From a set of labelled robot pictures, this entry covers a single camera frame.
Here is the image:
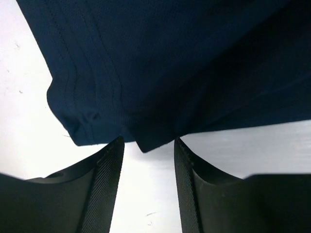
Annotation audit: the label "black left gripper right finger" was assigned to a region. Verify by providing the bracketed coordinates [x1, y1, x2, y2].
[174, 139, 311, 233]

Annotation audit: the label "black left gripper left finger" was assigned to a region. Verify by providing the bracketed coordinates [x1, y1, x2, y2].
[0, 137, 124, 233]

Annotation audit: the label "navy blue shorts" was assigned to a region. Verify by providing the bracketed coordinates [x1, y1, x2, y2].
[18, 0, 311, 152]

